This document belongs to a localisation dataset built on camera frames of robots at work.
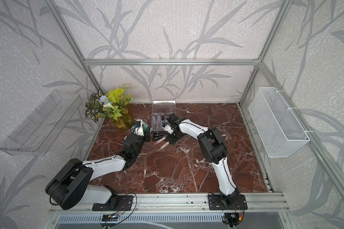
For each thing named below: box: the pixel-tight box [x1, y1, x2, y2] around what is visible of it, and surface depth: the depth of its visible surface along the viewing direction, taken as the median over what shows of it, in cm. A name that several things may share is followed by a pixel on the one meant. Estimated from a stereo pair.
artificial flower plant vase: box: [85, 83, 135, 130], surface depth 90 cm
